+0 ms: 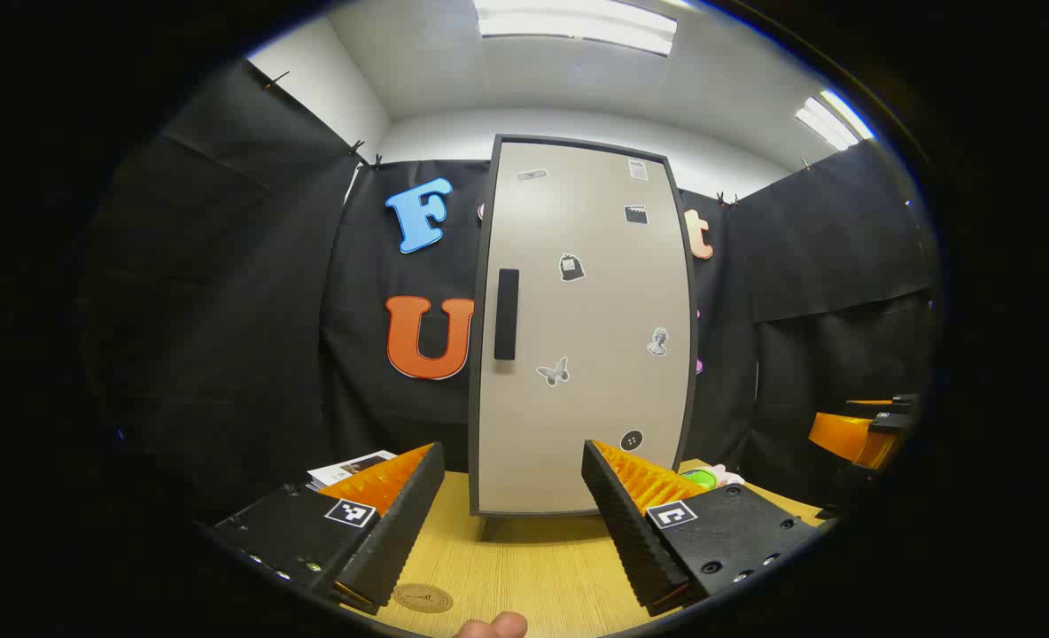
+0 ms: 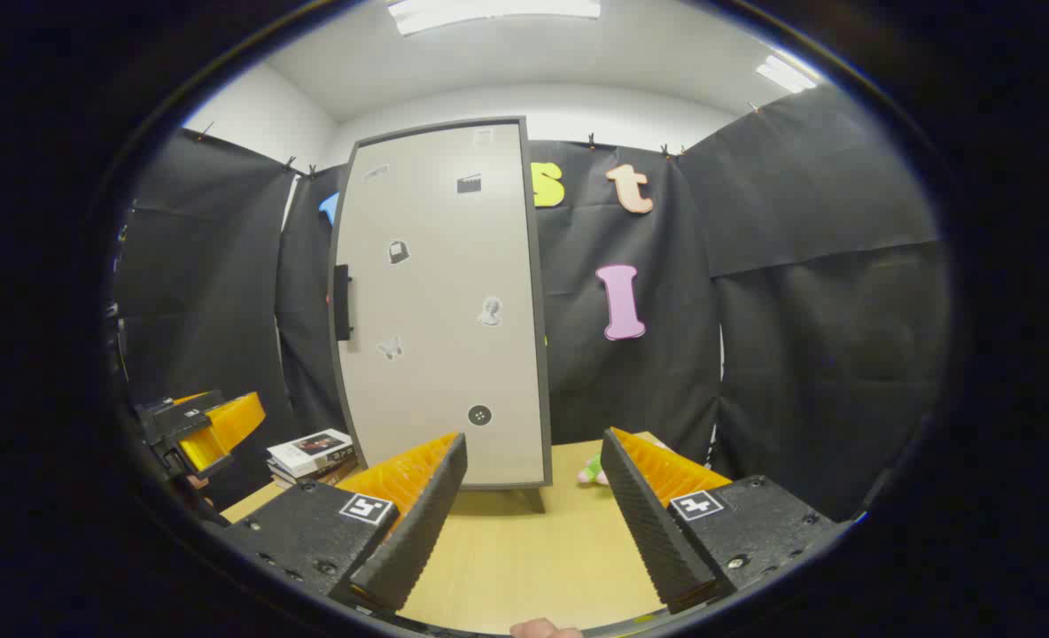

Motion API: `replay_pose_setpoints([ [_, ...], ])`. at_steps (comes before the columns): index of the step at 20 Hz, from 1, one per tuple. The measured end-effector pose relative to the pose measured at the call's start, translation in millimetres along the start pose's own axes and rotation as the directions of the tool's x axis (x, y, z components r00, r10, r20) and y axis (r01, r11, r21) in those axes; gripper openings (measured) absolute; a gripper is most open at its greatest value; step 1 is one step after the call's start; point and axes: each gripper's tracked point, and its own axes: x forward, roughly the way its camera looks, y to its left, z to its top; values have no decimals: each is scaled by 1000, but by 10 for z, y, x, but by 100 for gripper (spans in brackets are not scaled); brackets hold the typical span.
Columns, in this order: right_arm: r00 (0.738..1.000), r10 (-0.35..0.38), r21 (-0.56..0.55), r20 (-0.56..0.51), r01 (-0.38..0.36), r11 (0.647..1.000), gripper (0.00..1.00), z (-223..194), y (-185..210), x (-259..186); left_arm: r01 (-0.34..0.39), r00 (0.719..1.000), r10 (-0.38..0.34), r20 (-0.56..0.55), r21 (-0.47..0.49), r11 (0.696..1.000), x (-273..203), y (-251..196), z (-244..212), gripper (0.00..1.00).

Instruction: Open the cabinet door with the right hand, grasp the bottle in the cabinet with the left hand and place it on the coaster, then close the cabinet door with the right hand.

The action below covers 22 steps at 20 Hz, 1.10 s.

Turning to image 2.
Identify black backdrop cloth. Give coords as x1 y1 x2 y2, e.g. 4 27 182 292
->
113 84 951 524

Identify dark cover book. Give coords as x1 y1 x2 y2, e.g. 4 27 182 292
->
269 457 357 486

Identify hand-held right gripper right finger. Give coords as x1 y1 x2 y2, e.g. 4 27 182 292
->
601 427 840 614

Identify white cover book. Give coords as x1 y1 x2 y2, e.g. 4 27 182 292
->
266 429 354 478

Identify light grey cabinet door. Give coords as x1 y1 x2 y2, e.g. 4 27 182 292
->
333 122 547 486

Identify long ceiling light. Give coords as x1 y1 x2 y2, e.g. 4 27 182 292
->
387 0 602 36

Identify black door handle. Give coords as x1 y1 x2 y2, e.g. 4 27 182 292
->
333 264 354 342

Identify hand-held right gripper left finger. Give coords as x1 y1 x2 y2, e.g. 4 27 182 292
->
221 432 469 614

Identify small ceiling light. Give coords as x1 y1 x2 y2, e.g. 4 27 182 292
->
755 55 820 94

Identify dark grey cabinet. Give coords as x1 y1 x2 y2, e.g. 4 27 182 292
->
328 116 554 515

